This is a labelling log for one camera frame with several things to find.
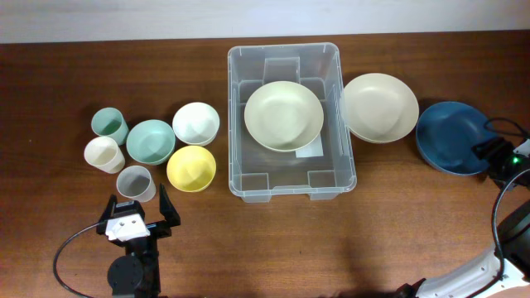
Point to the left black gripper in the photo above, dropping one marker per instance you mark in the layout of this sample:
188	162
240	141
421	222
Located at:
162	228

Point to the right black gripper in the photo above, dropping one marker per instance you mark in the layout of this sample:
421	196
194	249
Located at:
493	152

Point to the dark blue plate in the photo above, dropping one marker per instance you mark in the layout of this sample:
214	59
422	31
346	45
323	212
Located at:
445	135

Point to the beige plate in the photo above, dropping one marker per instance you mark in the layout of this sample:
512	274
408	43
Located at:
379	108

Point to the cream plate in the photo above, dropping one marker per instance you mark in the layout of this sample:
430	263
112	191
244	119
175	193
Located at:
283	116

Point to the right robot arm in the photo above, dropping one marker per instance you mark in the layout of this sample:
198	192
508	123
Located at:
505	264

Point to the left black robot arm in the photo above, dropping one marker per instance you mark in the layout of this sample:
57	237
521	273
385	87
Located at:
137	272

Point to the grey cup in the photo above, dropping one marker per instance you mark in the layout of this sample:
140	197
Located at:
136	183

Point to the yellow bowl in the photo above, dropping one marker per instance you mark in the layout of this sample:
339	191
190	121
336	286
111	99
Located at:
191	169

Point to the cream cup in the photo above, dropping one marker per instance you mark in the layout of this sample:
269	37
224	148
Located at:
104	154

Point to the green bowl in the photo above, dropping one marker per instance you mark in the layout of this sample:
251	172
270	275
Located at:
151	142

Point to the green cup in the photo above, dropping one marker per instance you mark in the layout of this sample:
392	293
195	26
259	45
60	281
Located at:
109	122

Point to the white bowl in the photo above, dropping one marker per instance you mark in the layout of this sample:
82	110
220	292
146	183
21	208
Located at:
196	124

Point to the clear plastic storage bin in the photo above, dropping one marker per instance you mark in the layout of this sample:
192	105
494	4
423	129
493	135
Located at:
256	174

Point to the white label in bin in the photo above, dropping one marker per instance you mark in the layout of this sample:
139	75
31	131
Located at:
313	149

